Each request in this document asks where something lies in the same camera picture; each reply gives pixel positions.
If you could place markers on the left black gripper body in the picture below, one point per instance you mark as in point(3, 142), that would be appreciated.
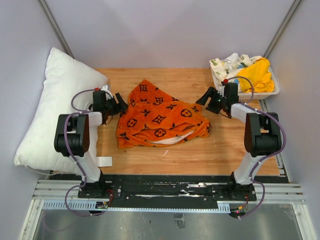
point(111, 107)

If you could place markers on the orange monogram pillowcase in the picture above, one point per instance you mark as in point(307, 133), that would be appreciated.
point(157, 119)

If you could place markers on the white pillow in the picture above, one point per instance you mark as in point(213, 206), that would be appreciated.
point(67, 87)

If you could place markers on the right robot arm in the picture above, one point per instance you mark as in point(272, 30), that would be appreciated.
point(262, 139)

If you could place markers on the aluminium frame post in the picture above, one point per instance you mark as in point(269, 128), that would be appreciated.
point(293, 9)
point(55, 27)

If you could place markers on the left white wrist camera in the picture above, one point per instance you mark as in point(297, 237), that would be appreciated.
point(106, 89)

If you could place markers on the white slotted cable duct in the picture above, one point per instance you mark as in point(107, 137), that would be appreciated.
point(101, 206)

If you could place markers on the right aluminium frame post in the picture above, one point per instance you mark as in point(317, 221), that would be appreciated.
point(293, 9)

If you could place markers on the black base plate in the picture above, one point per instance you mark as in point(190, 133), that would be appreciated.
point(165, 190)

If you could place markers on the yellow cloth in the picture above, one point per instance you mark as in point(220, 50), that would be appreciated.
point(259, 75)

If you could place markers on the left aluminium frame post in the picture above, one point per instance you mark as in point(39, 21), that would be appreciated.
point(55, 27)

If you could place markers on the white patterned cloth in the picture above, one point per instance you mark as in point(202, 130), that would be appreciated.
point(230, 67)

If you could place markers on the white plastic bin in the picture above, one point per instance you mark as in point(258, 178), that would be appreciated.
point(246, 89)

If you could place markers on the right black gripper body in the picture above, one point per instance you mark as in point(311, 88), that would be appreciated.
point(216, 103)

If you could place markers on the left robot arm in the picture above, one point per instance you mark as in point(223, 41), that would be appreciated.
point(72, 139)

